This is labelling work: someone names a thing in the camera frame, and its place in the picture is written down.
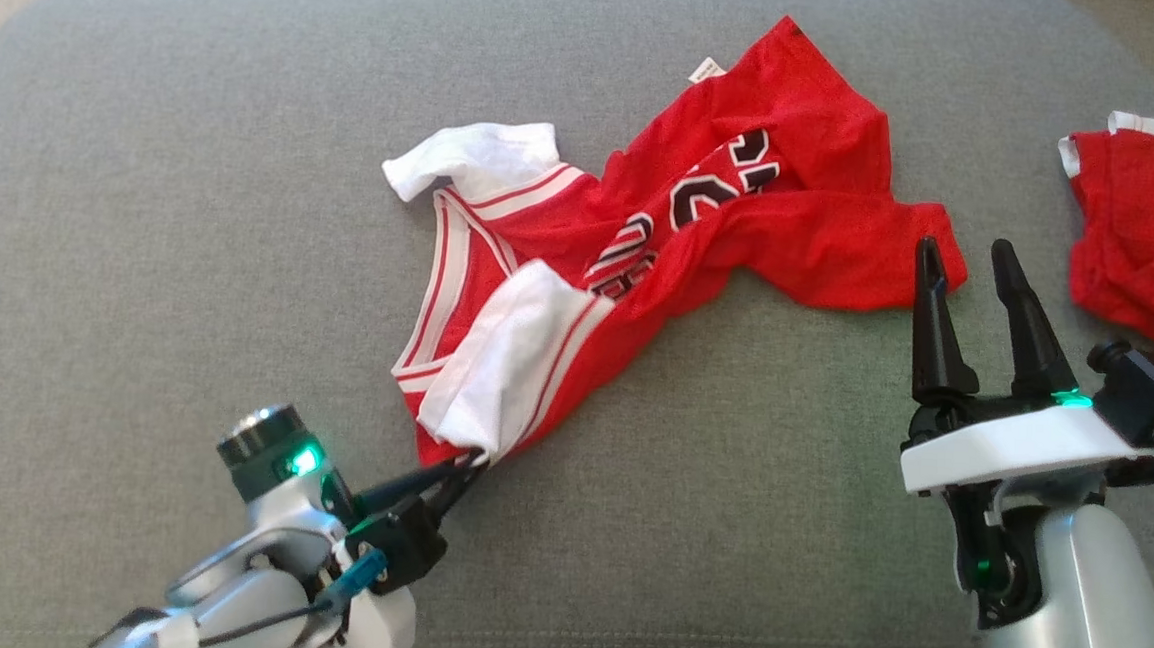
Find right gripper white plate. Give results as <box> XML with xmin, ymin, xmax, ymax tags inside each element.
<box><xmin>895</xmin><ymin>234</ymin><xmax>1154</xmax><ymax>513</ymax></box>

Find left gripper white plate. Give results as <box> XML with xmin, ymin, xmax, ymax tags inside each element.
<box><xmin>321</xmin><ymin>445</ymin><xmax>491</xmax><ymax>648</ymax></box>

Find red shorts with white stripe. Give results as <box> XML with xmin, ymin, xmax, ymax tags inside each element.
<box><xmin>1044</xmin><ymin>107</ymin><xmax>1154</xmax><ymax>368</ymax></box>

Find red basketball jersey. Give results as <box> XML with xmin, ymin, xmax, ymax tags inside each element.
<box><xmin>364</xmin><ymin>0</ymin><xmax>985</xmax><ymax>500</ymax></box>

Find grey sofa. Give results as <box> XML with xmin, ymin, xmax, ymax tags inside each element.
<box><xmin>0</xmin><ymin>0</ymin><xmax>1154</xmax><ymax>648</ymax></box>

